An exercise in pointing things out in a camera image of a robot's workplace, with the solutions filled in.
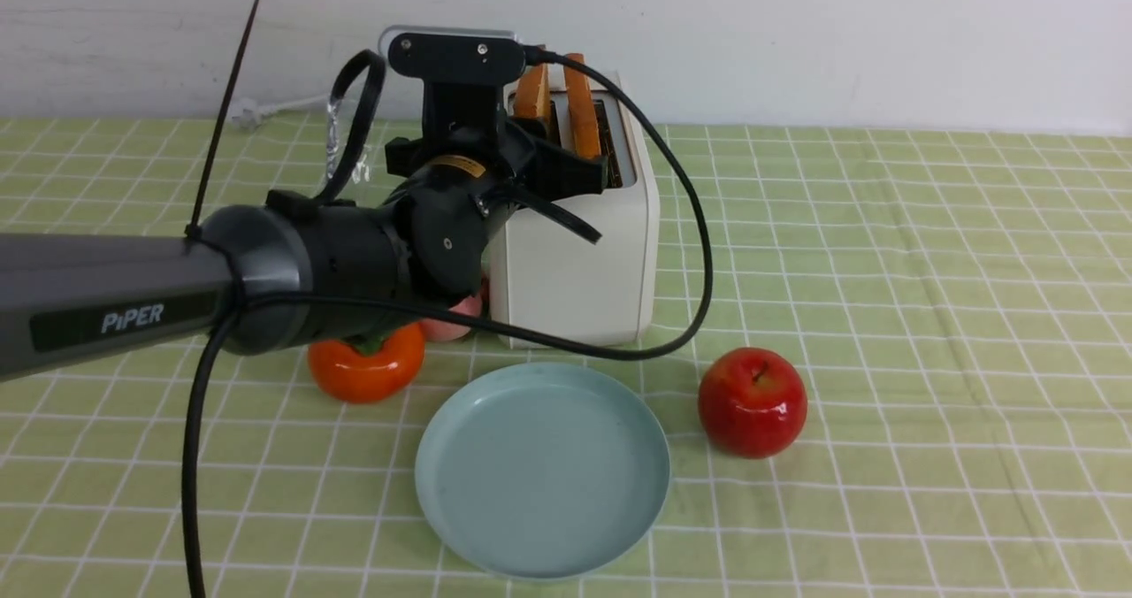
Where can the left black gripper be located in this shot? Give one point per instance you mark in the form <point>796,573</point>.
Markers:
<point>464,125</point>

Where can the toast slice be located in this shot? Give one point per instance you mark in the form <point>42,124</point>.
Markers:
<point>532,96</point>
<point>584,123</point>

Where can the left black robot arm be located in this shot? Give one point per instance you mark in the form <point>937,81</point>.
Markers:
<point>70,298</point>

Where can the white two-slot toaster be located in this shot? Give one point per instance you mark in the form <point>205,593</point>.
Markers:
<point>544,278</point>

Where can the pink peach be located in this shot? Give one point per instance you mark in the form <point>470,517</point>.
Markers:
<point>474,306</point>

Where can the orange persimmon with green leaf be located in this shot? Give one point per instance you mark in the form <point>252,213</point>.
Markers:
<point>367,371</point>

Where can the light blue plate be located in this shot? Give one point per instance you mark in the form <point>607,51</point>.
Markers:
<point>543,472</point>

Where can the red apple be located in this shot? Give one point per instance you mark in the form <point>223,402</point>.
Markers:
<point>752,403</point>

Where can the green checkered tablecloth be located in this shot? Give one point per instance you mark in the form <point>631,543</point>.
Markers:
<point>957,303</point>

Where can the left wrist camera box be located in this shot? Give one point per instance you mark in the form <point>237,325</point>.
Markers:
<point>484,57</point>

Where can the black cable tie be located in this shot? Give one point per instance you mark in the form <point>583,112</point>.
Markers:
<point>193,227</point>

